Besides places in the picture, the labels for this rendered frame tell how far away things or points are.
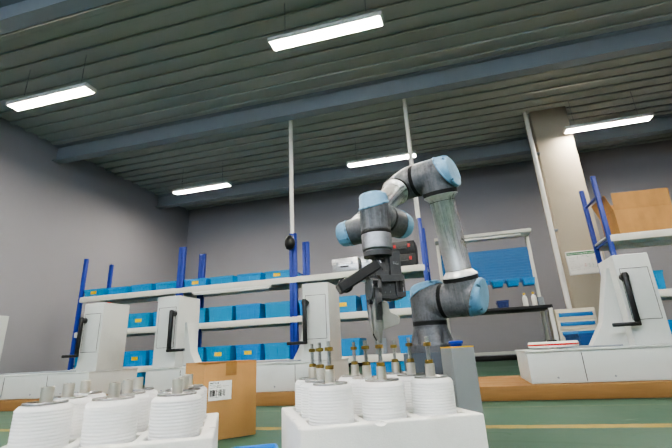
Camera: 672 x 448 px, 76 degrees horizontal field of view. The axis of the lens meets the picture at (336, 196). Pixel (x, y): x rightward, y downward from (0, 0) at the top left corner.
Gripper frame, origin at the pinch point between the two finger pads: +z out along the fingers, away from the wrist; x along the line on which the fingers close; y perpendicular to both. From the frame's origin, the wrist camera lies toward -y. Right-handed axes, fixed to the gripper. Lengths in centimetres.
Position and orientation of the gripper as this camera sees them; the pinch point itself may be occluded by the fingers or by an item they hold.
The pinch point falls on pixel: (375, 337)
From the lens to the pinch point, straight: 104.2
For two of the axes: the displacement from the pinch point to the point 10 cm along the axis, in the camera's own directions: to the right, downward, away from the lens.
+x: -1.7, 3.4, 9.2
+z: 0.5, 9.4, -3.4
